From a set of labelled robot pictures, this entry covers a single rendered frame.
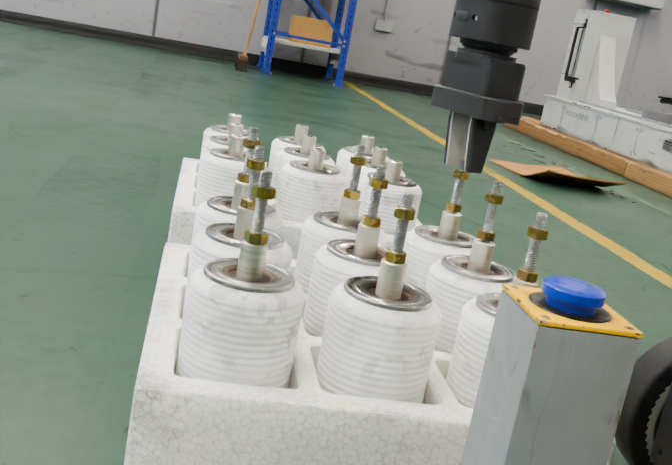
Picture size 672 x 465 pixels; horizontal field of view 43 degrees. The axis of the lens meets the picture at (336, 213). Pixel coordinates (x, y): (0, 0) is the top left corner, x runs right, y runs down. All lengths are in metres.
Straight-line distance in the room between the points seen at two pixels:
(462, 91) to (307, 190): 0.36
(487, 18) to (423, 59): 6.33
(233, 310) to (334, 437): 0.13
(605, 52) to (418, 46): 2.31
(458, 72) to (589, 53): 4.37
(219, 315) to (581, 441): 0.28
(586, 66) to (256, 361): 4.72
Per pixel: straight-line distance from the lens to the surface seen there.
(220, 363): 0.68
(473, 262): 0.85
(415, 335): 0.69
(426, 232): 0.96
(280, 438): 0.67
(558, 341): 0.54
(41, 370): 1.09
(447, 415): 0.70
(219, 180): 1.20
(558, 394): 0.55
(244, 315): 0.66
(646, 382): 1.02
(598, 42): 5.31
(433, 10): 7.23
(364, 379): 0.69
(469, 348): 0.73
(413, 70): 7.22
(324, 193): 1.21
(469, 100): 0.91
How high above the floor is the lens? 0.46
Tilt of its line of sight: 13 degrees down
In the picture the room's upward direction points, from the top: 11 degrees clockwise
